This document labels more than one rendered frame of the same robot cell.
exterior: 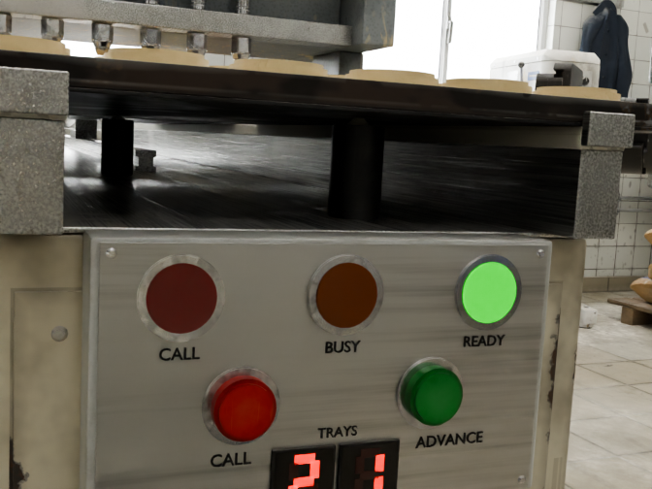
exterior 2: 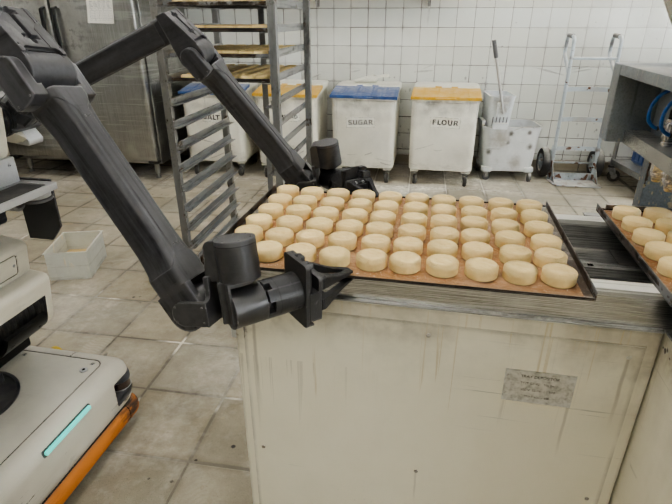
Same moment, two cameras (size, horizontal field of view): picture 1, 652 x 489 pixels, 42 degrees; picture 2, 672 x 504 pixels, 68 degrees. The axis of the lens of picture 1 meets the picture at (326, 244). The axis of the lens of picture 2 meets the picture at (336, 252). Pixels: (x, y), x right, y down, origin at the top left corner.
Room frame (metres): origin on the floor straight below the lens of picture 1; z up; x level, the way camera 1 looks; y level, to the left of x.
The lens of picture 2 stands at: (1.06, -0.70, 1.26)
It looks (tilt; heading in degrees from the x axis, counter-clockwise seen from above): 25 degrees down; 123
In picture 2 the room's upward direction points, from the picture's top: straight up
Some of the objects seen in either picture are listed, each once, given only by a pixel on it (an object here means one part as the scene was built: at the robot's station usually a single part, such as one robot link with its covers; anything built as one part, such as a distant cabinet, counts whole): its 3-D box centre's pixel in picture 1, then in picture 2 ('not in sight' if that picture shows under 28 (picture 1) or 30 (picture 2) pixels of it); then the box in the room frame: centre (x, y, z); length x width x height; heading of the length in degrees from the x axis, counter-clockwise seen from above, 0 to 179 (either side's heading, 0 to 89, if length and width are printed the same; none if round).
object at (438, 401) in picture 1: (431, 393); not in sight; (0.42, -0.06, 0.76); 0.03 x 0.02 x 0.03; 112
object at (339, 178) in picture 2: not in sight; (347, 185); (0.46, 0.29, 0.90); 0.07 x 0.07 x 0.10; 66
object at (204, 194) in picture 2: not in sight; (214, 186); (-0.74, 0.98, 0.51); 0.64 x 0.03 x 0.03; 114
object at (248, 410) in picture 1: (242, 406); not in sight; (0.38, 0.04, 0.76); 0.03 x 0.02 x 0.03; 112
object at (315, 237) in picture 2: not in sight; (310, 239); (0.59, -0.04, 0.91); 0.05 x 0.05 x 0.02
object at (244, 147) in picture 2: not in sight; (224, 125); (-2.30, 2.63, 0.38); 0.64 x 0.54 x 0.77; 116
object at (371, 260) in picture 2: not in sight; (371, 259); (0.72, -0.06, 0.91); 0.05 x 0.05 x 0.02
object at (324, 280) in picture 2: not in sight; (325, 285); (0.68, -0.14, 0.89); 0.09 x 0.07 x 0.07; 66
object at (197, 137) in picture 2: not in sight; (208, 131); (-0.74, 0.98, 0.78); 0.64 x 0.03 x 0.03; 114
